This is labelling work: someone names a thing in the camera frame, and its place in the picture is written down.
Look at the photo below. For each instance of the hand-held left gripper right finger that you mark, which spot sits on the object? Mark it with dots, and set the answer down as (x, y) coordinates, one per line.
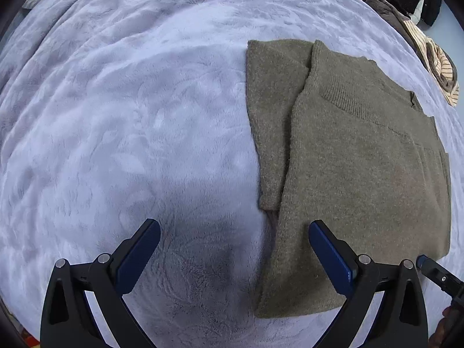
(331, 257)

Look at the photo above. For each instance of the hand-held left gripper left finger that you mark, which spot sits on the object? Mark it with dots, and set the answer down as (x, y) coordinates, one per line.
(139, 252)

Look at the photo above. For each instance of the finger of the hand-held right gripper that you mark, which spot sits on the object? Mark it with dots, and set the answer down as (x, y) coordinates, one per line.
(440, 275)

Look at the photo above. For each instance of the olive knit sweater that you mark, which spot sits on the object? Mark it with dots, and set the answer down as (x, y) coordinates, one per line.
(355, 174)

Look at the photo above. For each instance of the person's right hand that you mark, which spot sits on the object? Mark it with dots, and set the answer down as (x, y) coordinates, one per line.
(444, 328)

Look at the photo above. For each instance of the lavender plush blanket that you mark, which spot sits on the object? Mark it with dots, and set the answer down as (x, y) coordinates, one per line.
(127, 116)

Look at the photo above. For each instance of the cream striped cloth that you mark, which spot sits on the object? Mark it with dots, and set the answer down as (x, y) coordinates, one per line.
(440, 63)

